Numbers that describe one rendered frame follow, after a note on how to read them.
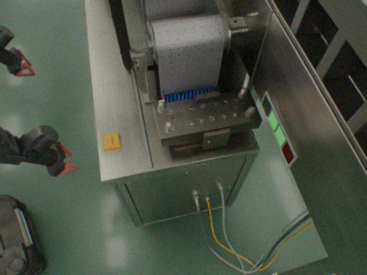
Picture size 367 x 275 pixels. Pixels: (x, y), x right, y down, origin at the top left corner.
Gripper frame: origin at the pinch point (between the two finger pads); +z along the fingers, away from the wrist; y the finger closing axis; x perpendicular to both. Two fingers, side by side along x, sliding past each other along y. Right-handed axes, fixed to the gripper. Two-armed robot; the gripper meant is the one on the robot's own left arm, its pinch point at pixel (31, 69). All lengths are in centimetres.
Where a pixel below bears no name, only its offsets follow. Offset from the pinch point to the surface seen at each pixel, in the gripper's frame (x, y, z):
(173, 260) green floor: 35, -83, 100
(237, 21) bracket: -74, -43, 14
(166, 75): -42, -40, 13
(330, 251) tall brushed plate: -49, -117, 14
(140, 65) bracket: -37.3, -29.7, 10.8
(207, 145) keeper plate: -37, -64, 32
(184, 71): -48, -42, 16
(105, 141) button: -5.9, -40.4, 17.4
